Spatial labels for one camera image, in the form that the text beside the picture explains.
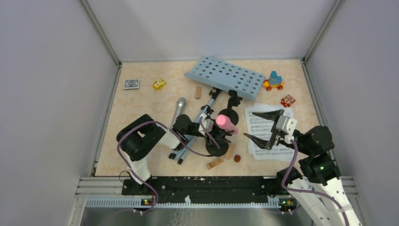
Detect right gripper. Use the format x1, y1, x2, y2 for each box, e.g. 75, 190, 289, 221
243, 108, 312, 155

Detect black round microphone stand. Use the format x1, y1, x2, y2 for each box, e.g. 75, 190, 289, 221
218, 90, 243, 125

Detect grey microphone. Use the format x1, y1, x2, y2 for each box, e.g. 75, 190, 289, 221
171, 97, 187, 127

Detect light blue music stand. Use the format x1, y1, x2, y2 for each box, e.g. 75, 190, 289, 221
168, 55, 266, 165

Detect black stand of pink microphone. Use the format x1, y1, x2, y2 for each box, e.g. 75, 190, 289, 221
204, 132, 233, 157

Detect pink microphone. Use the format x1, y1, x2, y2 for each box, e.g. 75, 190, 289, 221
215, 114, 239, 135

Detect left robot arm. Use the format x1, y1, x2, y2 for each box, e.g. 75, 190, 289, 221
116, 113, 232, 195

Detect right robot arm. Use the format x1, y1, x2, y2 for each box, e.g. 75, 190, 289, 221
246, 109, 362, 226

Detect wooden block near stand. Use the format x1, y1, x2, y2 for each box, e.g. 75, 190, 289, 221
224, 144, 235, 160

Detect wooden arch block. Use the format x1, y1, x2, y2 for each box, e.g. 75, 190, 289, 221
206, 157, 223, 170

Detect brown wooden cylinder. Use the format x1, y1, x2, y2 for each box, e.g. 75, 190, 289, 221
233, 154, 241, 163

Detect red owl toy block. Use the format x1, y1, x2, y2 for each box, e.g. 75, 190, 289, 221
280, 95, 296, 107

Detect small wooden block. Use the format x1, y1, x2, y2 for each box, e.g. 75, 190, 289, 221
194, 86, 202, 99

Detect blue toy car blocks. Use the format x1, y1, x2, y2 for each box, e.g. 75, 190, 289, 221
262, 71, 284, 91

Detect yellow owl toy block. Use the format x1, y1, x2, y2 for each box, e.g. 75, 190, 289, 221
152, 78, 166, 90

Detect small grey picture card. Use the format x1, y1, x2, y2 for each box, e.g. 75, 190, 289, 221
123, 79, 140, 90

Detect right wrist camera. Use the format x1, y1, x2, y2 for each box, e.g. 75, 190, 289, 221
276, 115, 298, 142

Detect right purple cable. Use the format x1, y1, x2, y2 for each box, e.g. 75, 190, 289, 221
280, 138, 351, 226

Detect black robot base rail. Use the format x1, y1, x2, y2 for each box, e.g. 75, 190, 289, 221
121, 176, 289, 204

